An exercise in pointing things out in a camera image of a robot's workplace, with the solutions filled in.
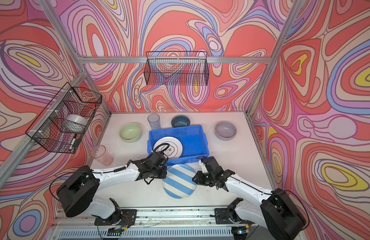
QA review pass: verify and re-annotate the white plate green motif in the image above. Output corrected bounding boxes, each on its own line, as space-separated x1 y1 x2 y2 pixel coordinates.
153 137 184 159

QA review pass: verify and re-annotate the blue white striped plate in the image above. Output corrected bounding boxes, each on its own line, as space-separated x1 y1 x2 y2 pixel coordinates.
163 164 197 199

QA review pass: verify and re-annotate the blue plastic bin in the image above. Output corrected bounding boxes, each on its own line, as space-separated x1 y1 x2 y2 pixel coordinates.
148 125 209 166

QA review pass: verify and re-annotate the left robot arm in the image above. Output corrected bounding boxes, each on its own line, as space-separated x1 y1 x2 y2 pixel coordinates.
56 143 170 225

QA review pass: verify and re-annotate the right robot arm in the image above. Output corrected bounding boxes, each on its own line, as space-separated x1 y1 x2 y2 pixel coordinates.
192 156 308 240

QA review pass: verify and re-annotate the light green bowl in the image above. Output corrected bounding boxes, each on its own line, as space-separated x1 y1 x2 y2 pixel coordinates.
119 123 142 143

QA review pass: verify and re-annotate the clear grey plastic cup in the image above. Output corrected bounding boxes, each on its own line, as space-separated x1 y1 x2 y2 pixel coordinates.
148 114 161 131

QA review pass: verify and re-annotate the lilac grey bowl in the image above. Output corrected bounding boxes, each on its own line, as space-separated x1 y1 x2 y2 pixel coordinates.
214 121 237 141

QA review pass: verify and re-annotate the dark teal bowl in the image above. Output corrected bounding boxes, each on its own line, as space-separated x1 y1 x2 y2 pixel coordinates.
171 115 190 128

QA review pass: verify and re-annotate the clear pink plastic cup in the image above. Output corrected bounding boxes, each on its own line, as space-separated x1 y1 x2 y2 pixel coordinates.
91 145 114 166

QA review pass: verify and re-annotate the black marker pen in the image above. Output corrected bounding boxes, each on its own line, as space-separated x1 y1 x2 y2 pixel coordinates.
69 134 77 151

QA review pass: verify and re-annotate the white tape roll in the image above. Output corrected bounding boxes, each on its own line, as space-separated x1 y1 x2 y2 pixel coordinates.
64 114 88 133

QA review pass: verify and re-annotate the black wire basket back wall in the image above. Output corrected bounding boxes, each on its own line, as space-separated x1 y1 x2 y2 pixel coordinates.
144 51 209 86

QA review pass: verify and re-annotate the black wire basket wall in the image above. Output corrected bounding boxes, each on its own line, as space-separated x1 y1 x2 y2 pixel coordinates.
144 51 209 86
26 83 103 154

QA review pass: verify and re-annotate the black wire basket left wall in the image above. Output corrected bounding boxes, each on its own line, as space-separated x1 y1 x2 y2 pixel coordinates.
26 83 103 154

